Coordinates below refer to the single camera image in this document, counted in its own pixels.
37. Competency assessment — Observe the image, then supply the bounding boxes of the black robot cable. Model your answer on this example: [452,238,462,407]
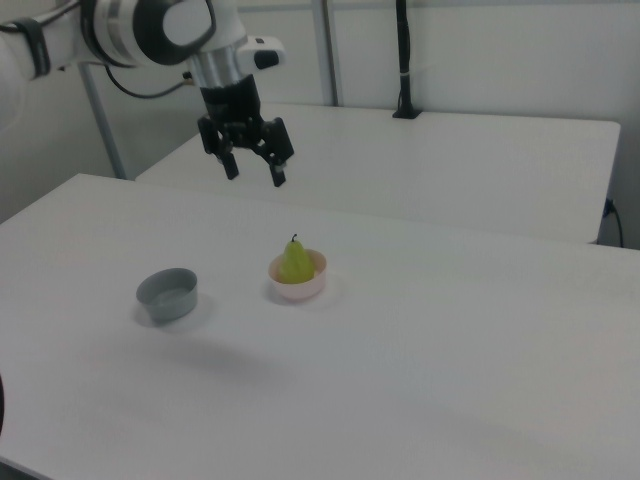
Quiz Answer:
[102,64,197,100]

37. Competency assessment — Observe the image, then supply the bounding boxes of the black power cable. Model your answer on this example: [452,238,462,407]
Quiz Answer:
[603,198,627,247]

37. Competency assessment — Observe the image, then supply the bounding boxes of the green pear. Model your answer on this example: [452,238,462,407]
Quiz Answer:
[277,232,317,285]

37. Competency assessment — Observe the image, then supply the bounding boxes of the slim grey partition post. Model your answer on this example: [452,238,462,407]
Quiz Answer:
[79,63,127,180]

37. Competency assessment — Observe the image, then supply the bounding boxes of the pink plastic bowl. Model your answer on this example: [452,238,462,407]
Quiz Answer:
[267,248,330,302]

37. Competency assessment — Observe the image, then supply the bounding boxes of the black camera pole with base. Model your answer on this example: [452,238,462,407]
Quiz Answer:
[391,0,423,120]

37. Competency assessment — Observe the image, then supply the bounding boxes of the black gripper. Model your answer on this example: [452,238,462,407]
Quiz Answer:
[196,74,296,189]

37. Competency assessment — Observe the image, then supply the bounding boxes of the grey metal partition post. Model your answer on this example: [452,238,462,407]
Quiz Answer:
[312,0,347,107]

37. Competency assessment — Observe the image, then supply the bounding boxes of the grey plastic bowl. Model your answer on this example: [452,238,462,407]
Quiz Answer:
[135,267,200,324]

